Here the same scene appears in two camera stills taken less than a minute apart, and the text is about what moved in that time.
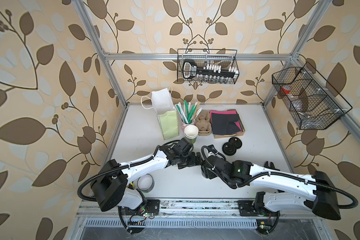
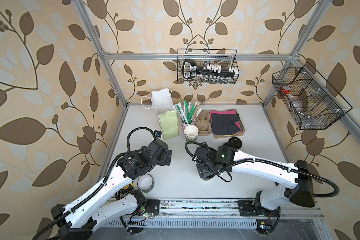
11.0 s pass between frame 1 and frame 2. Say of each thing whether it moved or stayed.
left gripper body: moved
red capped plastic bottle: stayed
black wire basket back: stayed
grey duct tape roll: stayed
